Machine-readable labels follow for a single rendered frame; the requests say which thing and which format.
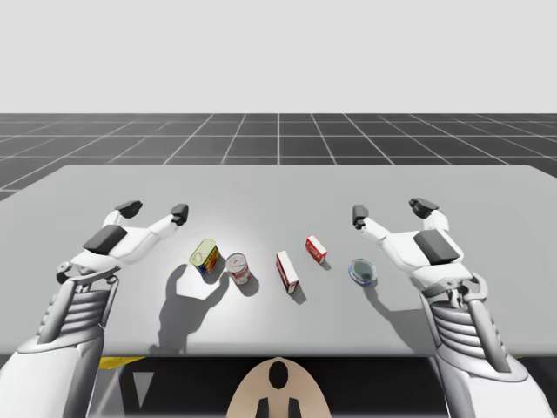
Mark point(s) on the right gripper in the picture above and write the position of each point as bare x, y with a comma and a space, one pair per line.
428, 257

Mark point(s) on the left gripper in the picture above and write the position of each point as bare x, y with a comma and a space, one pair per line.
114, 246

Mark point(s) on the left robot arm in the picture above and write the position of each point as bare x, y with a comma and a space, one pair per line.
52, 348

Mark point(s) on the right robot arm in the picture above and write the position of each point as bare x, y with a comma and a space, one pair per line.
478, 348

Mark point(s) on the blue flat can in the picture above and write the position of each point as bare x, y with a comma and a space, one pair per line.
362, 271

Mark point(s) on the green and blue rectangular can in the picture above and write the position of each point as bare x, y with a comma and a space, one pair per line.
206, 257

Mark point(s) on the red and white can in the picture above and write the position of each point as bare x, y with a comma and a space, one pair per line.
238, 268

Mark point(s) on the red and white carton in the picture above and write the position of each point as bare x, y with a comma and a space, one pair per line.
286, 271

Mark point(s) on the tan robot part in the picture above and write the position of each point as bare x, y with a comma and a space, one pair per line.
278, 389

